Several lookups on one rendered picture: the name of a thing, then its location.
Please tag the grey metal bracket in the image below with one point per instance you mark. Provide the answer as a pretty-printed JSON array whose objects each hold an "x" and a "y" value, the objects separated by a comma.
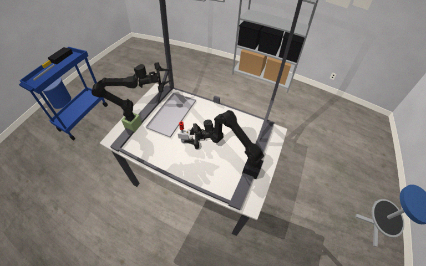
[{"x": 183, "y": 135}]

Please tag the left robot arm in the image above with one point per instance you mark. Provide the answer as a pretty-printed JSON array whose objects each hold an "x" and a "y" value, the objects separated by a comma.
[{"x": 229, "y": 119}]

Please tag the red screwdriver handle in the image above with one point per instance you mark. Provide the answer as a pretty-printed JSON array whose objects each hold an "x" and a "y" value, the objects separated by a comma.
[{"x": 181, "y": 124}]

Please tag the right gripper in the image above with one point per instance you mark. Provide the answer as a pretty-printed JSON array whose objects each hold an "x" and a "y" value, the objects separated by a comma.
[{"x": 160, "y": 89}]

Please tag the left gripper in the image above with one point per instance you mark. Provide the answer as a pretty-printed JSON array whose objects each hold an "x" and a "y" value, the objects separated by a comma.
[{"x": 195, "y": 141}]

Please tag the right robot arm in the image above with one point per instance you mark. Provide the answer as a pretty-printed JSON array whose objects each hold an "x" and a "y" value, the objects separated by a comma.
[{"x": 99, "y": 91}]

